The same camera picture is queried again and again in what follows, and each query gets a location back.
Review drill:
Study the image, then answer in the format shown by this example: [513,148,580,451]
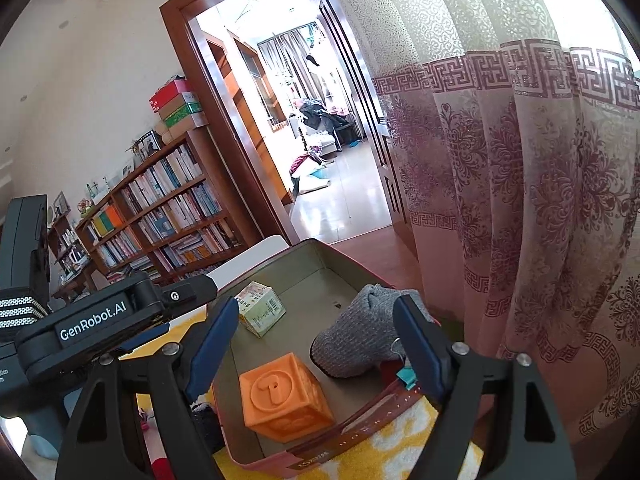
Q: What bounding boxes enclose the rows of books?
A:
[82,142,241,281]

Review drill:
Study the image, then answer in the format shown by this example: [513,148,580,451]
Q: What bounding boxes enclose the red tin container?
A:
[207,239,453,478]

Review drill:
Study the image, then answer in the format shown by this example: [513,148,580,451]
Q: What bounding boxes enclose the small green white carton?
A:
[239,281,287,338]

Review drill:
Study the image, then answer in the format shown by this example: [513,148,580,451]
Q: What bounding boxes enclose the tan cardboard box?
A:
[167,112,208,142]

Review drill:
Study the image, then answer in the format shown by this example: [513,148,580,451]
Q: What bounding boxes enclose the wooden door frame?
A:
[160,0,301,246]

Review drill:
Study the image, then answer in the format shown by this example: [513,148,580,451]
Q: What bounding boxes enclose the patterned pink curtain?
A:
[315,0,640,461]

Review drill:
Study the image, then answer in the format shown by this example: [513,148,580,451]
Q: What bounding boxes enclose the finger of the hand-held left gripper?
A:
[117,323,172,357]
[156,281,221,318]

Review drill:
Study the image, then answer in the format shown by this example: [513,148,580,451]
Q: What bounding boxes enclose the red cardboard box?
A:
[149,78,191,110]

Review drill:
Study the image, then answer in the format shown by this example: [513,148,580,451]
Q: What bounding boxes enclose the clothes mannequin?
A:
[306,54,331,106]

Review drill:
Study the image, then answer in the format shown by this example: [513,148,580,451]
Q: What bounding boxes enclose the grey knit sock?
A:
[310,284,436,380]

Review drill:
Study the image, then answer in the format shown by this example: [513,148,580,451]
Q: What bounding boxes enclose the film strip photo frame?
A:
[135,130,161,157]

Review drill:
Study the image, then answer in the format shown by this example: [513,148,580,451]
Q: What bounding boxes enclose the wooden bookshelf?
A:
[75,127,263,286]

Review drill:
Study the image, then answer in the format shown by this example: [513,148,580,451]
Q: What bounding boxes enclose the wooden desk with hutch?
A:
[47,207,101,306]

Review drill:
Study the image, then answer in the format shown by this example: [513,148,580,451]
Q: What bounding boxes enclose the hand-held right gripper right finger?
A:
[392,292,578,480]

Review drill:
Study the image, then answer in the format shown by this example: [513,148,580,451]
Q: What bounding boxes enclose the orange rubber cube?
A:
[239,352,335,443]

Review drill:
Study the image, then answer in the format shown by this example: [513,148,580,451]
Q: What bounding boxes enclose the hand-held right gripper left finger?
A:
[54,296,241,480]

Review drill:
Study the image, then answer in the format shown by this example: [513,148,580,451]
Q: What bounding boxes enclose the white bag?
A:
[292,160,331,193]

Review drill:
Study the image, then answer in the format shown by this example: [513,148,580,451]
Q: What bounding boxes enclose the grey window curtain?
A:
[257,30,311,106]

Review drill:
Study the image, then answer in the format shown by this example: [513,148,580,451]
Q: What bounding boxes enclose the green cardboard box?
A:
[162,103,202,129]

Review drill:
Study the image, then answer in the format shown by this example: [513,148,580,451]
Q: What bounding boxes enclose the yellow and white towel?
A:
[135,305,483,480]

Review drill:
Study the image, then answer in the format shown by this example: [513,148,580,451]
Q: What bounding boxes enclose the pile of clothes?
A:
[292,99,358,153]

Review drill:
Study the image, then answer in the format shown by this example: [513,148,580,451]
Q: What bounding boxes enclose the brown cardboard box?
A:
[155,94,197,118]

